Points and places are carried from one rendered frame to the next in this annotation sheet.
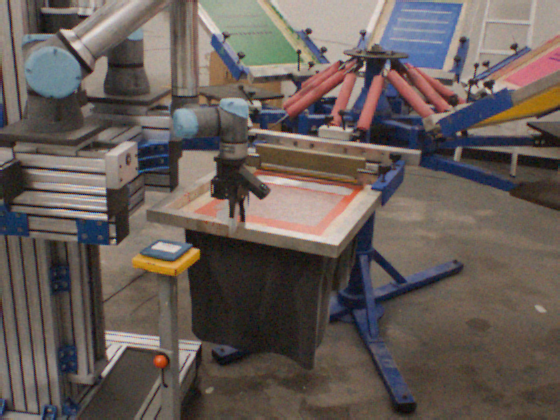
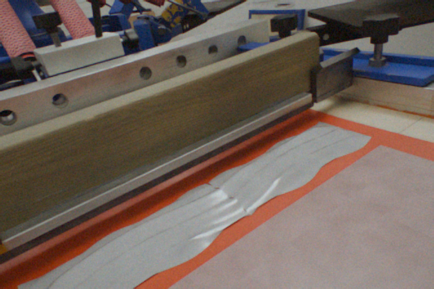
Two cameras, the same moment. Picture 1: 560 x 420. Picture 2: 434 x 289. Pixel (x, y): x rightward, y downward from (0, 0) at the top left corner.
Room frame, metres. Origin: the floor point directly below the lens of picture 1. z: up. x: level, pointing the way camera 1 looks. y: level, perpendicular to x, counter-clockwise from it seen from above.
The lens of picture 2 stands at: (2.03, 0.14, 1.15)
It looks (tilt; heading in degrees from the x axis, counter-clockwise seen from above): 28 degrees down; 309
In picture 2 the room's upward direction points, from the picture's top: 11 degrees counter-clockwise
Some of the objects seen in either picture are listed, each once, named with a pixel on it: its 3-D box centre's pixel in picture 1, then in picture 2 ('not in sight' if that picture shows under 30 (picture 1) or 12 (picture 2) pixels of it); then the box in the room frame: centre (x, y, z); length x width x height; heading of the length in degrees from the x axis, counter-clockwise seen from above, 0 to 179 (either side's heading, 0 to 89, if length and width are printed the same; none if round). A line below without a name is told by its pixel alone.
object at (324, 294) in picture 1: (338, 274); not in sight; (1.93, -0.19, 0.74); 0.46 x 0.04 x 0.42; 159
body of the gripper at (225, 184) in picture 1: (230, 177); not in sight; (1.72, 0.15, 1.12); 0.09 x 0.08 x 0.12; 69
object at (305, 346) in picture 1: (250, 292); not in sight; (1.79, 0.09, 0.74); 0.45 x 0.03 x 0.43; 69
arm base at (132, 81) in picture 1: (126, 76); not in sight; (2.16, 0.52, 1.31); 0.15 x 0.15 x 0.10
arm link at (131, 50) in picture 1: (123, 39); not in sight; (2.17, 0.53, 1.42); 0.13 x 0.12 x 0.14; 57
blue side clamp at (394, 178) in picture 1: (387, 182); (325, 75); (2.18, -0.36, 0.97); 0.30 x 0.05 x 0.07; 159
